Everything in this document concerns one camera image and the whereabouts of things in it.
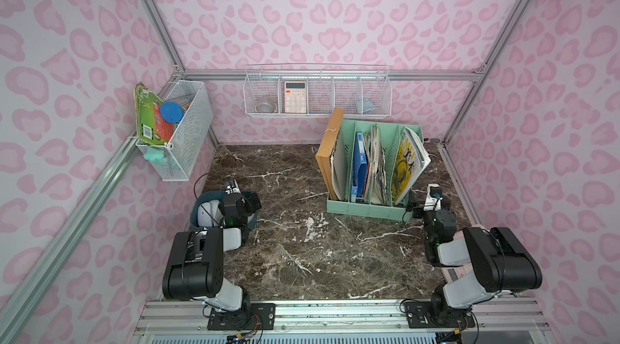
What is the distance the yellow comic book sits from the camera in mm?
824

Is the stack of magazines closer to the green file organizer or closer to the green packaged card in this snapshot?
the green file organizer

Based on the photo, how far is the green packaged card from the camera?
2.21 ft

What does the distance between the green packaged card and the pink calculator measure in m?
0.42

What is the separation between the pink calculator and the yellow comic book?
412mm

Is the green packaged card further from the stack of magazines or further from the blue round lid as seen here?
the stack of magazines

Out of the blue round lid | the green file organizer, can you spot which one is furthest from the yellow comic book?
the blue round lid

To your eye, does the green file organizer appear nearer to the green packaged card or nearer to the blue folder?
the blue folder

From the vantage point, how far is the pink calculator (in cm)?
96
